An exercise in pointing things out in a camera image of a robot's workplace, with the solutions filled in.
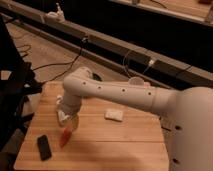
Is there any black equipment at left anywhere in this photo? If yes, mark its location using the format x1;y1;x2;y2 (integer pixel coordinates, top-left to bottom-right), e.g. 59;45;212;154
0;14;42;151

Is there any green bowl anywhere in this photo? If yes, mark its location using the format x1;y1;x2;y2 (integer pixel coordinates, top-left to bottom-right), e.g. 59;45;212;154
93;73;102;81

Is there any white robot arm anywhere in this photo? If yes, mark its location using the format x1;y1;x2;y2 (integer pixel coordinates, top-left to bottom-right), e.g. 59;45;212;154
59;67;213;171

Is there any white ceramic cup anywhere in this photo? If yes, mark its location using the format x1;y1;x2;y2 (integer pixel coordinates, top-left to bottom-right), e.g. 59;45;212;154
128;77;150;87

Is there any white object on rail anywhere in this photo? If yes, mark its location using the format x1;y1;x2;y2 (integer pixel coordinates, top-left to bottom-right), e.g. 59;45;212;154
45;4;65;22

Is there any white tube with cap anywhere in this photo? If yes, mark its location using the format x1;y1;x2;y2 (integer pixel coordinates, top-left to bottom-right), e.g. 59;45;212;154
56;95;69;126

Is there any white sponge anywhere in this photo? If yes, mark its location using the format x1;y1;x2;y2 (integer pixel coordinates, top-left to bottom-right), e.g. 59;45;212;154
105;109;123;122

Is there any grey metal rail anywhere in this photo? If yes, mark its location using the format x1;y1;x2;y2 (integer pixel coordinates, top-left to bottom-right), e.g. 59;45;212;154
0;0;213;89

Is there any black cable on rail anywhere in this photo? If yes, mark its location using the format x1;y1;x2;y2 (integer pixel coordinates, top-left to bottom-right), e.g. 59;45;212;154
31;36;89;83

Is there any black eraser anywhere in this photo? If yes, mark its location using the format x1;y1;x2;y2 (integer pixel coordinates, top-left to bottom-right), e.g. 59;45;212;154
37;135;52;161

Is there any orange toy carrot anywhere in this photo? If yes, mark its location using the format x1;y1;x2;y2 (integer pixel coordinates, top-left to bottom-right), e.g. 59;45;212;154
59;127;72;148

